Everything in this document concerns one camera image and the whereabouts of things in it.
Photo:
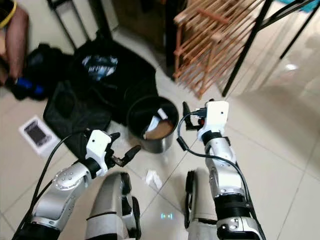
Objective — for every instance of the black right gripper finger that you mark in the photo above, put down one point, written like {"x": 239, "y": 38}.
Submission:
{"x": 186, "y": 111}

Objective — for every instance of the round metal rubbish bin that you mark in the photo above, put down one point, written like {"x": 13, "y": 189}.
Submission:
{"x": 157, "y": 145}

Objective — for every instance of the white printed leaflet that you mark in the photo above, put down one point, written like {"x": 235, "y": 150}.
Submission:
{"x": 37, "y": 134}

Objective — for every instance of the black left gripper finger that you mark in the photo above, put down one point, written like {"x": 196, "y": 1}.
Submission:
{"x": 114, "y": 138}
{"x": 131, "y": 154}

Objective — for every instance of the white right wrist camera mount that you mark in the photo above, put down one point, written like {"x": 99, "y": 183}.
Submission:
{"x": 216, "y": 115}

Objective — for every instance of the grey left robot leg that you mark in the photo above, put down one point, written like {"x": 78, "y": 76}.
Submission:
{"x": 110, "y": 205}

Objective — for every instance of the wooden slatted rack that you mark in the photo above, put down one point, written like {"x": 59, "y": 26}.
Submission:
{"x": 205, "y": 17}

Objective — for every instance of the black backpack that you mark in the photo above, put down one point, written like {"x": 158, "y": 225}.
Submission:
{"x": 45, "y": 65}

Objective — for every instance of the crumpled white tissue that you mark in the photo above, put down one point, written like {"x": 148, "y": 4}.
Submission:
{"x": 152, "y": 179}

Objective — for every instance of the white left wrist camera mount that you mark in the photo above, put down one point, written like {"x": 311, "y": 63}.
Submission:
{"x": 97, "y": 145}

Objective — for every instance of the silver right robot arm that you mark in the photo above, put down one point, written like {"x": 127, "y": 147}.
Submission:
{"x": 225, "y": 175}

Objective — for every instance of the grey robot leg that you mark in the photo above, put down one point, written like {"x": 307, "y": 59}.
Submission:
{"x": 202, "y": 210}
{"x": 110, "y": 205}

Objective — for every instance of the white paper scrap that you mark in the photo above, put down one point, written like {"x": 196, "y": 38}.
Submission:
{"x": 151, "y": 124}

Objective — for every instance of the brown cardboard piece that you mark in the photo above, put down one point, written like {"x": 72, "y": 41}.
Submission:
{"x": 160, "y": 130}

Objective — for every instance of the teal floor mat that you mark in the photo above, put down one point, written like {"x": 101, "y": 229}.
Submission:
{"x": 297, "y": 2}

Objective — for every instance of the grey right robot leg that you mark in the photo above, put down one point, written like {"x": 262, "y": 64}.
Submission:
{"x": 202, "y": 210}

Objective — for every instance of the dark wooden desk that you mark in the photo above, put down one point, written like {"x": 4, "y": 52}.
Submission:
{"x": 140, "y": 20}

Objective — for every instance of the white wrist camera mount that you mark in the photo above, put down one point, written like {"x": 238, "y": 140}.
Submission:
{"x": 216, "y": 115}
{"x": 97, "y": 145}

